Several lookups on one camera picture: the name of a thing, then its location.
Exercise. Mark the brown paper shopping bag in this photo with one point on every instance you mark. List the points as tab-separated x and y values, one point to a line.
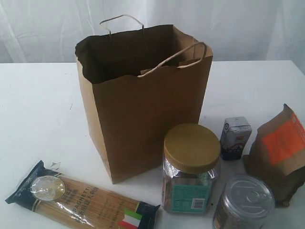
135	86

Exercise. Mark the spaghetti packet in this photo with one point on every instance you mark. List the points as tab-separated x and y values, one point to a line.
79	205

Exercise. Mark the small white milk carton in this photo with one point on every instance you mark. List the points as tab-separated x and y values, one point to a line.
235	134

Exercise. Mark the brown pouch with orange label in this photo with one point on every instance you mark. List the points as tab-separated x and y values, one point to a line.
277	156

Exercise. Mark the can with clear plastic lid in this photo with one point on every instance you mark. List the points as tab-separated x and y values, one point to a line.
245	203

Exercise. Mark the clear jar with gold lid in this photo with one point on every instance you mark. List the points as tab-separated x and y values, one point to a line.
190	156

